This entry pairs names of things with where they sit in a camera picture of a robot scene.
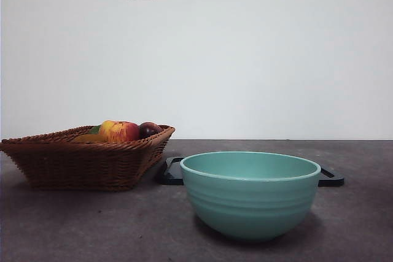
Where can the yellow-brown oval fruit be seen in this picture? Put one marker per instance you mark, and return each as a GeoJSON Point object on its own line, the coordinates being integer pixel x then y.
{"type": "Point", "coordinates": [90, 138]}

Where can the brown wicker basket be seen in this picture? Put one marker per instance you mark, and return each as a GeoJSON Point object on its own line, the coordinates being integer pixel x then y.
{"type": "Point", "coordinates": [80, 167]}

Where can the red and yellow apple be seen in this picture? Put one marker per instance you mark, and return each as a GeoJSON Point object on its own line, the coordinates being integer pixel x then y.
{"type": "Point", "coordinates": [121, 131]}

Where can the dark purple plum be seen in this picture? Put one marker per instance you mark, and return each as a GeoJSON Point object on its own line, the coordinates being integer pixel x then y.
{"type": "Point", "coordinates": [149, 130]}

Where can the green fruit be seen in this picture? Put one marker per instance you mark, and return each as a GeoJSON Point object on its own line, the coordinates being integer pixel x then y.
{"type": "Point", "coordinates": [95, 130]}

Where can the dark green rectangular tray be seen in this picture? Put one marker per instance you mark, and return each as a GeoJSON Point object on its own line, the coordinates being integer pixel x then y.
{"type": "Point", "coordinates": [334, 180]}

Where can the teal ceramic bowl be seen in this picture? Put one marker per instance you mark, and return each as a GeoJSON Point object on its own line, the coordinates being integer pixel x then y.
{"type": "Point", "coordinates": [248, 203]}

